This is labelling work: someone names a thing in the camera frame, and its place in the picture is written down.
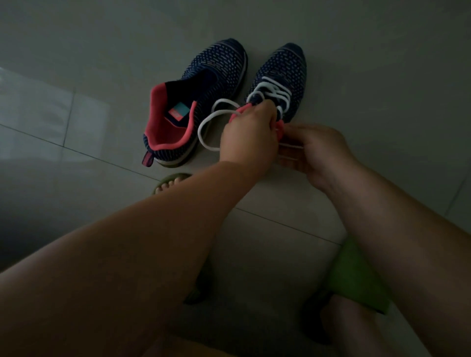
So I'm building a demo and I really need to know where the person's left hand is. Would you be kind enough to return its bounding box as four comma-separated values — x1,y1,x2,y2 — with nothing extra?
219,99,280,176

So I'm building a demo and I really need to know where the person's right hand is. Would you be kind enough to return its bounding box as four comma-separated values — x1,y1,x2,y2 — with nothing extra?
276,123,358,194

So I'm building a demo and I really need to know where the white shoelace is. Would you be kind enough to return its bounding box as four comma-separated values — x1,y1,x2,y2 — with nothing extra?
197,76,304,161

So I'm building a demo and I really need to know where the blue knit sneaker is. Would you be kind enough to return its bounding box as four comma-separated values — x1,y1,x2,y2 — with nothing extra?
228,42,308,142
141,38,248,169

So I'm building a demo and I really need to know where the person's left forearm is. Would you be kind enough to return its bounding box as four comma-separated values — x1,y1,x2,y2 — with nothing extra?
0,161,265,357

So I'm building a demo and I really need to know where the person's right forearm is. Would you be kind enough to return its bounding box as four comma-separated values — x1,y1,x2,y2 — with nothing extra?
323,158,471,357

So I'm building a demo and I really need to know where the person's left leg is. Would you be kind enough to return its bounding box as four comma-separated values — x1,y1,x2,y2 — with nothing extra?
154,177,183,196

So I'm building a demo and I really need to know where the person's leg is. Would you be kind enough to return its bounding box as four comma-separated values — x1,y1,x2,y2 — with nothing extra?
154,177,183,196
320,295,402,357

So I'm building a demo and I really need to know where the person's right leg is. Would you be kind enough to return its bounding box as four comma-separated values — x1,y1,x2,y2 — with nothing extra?
320,295,402,357

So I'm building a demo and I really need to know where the green foam slipper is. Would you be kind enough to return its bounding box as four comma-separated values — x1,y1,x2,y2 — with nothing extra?
153,173,215,306
301,237,392,345

